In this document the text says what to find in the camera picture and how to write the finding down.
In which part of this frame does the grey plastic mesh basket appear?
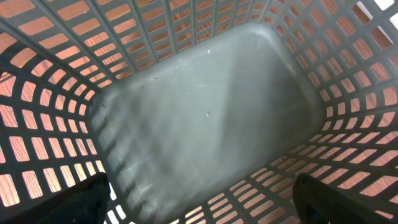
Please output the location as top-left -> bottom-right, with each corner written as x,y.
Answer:
1,0 -> 397,223

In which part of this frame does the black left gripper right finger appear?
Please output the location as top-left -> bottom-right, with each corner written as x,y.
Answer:
292,173 -> 392,224

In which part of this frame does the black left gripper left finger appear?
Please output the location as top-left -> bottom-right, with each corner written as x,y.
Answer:
1,172 -> 110,224

